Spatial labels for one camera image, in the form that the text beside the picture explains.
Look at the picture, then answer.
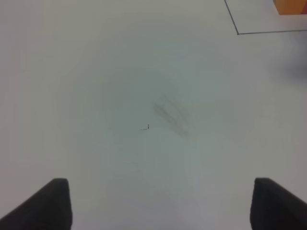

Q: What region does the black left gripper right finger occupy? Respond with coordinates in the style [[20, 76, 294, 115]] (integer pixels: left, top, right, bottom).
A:
[[249, 178, 307, 230]]

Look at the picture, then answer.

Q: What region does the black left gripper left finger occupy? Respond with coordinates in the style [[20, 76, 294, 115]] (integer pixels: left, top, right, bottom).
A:
[[0, 178, 72, 230]]

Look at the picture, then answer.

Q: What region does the orange template block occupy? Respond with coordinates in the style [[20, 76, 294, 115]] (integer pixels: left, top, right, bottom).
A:
[[273, 0, 307, 15]]

